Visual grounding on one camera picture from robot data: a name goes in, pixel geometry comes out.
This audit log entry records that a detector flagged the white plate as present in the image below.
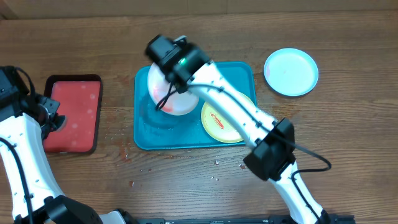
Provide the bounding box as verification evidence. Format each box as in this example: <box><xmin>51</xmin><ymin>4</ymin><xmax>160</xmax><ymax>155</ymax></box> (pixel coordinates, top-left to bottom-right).
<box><xmin>147</xmin><ymin>63</ymin><xmax>199</xmax><ymax>116</ymax></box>

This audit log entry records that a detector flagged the green and orange sponge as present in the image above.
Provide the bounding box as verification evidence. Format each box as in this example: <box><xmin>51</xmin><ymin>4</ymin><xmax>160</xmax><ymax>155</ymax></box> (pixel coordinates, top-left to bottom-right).
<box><xmin>54</xmin><ymin>115</ymin><xmax>67</xmax><ymax>131</ymax></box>

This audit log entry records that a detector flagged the yellow-green plate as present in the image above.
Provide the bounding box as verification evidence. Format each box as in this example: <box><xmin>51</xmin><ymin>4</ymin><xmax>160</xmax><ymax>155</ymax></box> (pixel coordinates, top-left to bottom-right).
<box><xmin>201</xmin><ymin>102</ymin><xmax>243</xmax><ymax>144</ymax></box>

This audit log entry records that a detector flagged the red water tray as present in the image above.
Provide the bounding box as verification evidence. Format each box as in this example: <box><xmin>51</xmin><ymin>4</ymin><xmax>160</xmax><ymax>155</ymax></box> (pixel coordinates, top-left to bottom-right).
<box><xmin>44</xmin><ymin>74</ymin><xmax>103</xmax><ymax>154</ymax></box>

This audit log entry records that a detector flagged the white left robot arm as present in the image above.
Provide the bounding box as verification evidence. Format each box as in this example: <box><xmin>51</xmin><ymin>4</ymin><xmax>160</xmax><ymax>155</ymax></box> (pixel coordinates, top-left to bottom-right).
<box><xmin>1</xmin><ymin>66</ymin><xmax>136</xmax><ymax>224</ymax></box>

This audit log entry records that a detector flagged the blue plastic tray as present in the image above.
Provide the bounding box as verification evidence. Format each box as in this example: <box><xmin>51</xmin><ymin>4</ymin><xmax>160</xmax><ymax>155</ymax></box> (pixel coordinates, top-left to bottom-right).
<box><xmin>133</xmin><ymin>62</ymin><xmax>257</xmax><ymax>151</ymax></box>

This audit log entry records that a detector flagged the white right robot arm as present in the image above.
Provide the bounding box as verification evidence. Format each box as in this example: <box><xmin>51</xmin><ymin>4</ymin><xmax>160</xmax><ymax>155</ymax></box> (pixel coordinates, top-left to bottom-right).
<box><xmin>145</xmin><ymin>35</ymin><xmax>331</xmax><ymax>223</ymax></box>

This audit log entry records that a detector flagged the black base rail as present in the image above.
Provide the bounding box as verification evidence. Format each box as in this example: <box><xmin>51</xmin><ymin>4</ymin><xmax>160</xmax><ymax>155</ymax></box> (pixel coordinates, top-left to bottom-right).
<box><xmin>124</xmin><ymin>213</ymin><xmax>355</xmax><ymax>224</ymax></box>

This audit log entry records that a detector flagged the light blue plate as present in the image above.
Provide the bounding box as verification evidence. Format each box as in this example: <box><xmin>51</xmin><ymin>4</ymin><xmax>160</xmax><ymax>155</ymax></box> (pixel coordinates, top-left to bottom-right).
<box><xmin>264</xmin><ymin>48</ymin><xmax>319</xmax><ymax>97</ymax></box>

